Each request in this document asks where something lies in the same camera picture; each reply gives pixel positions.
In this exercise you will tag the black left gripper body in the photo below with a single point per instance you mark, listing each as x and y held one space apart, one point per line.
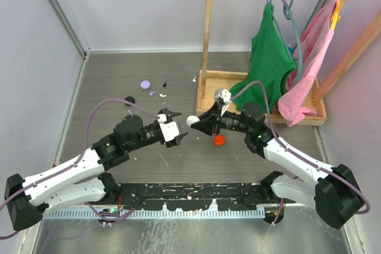
159 126

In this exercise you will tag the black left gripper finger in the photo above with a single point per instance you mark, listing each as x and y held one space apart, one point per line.
169 114
176 141

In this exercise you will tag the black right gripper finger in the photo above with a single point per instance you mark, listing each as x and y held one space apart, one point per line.
211 114
206 127

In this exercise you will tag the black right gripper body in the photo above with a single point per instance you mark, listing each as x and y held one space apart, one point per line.
217 126

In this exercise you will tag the orange earbud charging case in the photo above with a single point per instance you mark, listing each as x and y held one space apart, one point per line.
219 140

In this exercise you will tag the white round charging case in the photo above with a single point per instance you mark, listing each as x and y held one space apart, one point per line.
191 119

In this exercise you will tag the black round charging case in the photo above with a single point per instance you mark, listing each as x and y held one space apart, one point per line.
129 100

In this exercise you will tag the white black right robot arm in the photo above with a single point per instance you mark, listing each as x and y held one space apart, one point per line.
331 191

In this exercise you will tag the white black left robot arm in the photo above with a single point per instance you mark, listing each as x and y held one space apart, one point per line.
85 177

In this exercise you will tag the purple round charging case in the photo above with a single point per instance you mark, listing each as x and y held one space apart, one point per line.
145 84

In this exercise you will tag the green shirt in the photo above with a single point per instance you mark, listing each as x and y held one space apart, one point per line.
270 67

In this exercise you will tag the pink shirt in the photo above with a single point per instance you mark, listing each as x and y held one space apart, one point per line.
315 41

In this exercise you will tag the blue cloth item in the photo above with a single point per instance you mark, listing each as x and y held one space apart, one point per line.
292 51

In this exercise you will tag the grey blue clothes hanger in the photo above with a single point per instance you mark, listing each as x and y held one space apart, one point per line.
288 14

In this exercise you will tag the yellow clothes hanger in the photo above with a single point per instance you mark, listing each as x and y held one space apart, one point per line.
335 17

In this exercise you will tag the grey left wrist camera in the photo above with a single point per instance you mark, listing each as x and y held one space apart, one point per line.
169 128

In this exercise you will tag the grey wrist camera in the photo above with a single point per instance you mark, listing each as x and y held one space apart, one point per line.
169 128
222 97

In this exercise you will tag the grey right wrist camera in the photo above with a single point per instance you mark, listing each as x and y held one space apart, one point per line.
222 97

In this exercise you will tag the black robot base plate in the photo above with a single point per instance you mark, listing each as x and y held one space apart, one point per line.
189 196

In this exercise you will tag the white slotted cable duct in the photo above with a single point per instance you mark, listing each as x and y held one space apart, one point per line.
211 213

